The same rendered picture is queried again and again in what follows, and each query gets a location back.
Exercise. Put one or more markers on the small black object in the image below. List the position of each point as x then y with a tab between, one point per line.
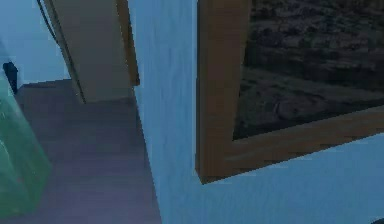
11	75

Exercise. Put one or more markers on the green translucent box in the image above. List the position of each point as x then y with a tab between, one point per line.
16	160

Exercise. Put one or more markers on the wooden framed dark picture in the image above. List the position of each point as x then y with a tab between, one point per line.
220	100

